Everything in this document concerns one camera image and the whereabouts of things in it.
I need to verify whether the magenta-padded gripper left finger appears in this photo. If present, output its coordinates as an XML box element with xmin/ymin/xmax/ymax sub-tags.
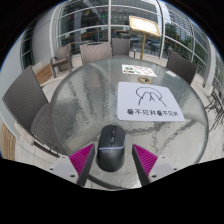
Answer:
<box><xmin>49</xmin><ymin>143</ymin><xmax>97</xmax><ymax>188</ymax></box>

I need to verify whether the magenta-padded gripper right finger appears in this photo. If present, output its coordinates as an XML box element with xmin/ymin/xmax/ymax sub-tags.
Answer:
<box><xmin>131</xmin><ymin>143</ymin><xmax>180</xmax><ymax>187</ymax></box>

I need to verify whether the black computer mouse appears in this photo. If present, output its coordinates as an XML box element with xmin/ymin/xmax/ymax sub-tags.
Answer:
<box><xmin>96</xmin><ymin>124</ymin><xmax>127</xmax><ymax>173</ymax></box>

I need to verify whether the white printed mouse pad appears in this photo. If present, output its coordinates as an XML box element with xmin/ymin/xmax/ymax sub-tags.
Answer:
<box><xmin>116</xmin><ymin>81</ymin><xmax>185</xmax><ymax>123</ymax></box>

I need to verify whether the wooden slatted bench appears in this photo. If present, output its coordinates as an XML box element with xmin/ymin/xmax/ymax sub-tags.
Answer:
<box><xmin>31</xmin><ymin>63</ymin><xmax>54</xmax><ymax>86</ymax></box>
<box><xmin>0</xmin><ymin>123</ymin><xmax>18</xmax><ymax>161</ymax></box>

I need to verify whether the grey wicker chair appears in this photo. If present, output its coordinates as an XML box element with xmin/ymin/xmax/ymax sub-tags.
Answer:
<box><xmin>2</xmin><ymin>65</ymin><xmax>64</xmax><ymax>158</ymax></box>
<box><xmin>165</xmin><ymin>50</ymin><xmax>198</xmax><ymax>85</ymax></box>
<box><xmin>111</xmin><ymin>37</ymin><xmax>137</xmax><ymax>59</ymax></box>
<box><xmin>79</xmin><ymin>42</ymin><xmax>113</xmax><ymax>66</ymax></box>

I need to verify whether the dark metal bistro table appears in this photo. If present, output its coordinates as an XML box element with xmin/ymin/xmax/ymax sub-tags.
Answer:
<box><xmin>203</xmin><ymin>88</ymin><xmax>224</xmax><ymax>133</ymax></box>

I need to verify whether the laminated picture menu card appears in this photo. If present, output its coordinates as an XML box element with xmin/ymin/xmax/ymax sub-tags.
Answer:
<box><xmin>121</xmin><ymin>63</ymin><xmax>158</xmax><ymax>78</ymax></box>

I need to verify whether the grey wicker armchair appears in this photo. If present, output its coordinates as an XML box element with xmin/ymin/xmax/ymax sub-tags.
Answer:
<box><xmin>49</xmin><ymin>44</ymin><xmax>73</xmax><ymax>78</ymax></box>

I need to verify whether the gold menu display stand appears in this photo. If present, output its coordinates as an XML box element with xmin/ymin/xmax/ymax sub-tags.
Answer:
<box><xmin>128</xmin><ymin>15</ymin><xmax>162</xmax><ymax>61</ymax></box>

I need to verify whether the brass table centre ring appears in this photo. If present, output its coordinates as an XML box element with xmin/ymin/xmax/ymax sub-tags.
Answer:
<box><xmin>138</xmin><ymin>76</ymin><xmax>153</xmax><ymax>85</ymax></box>

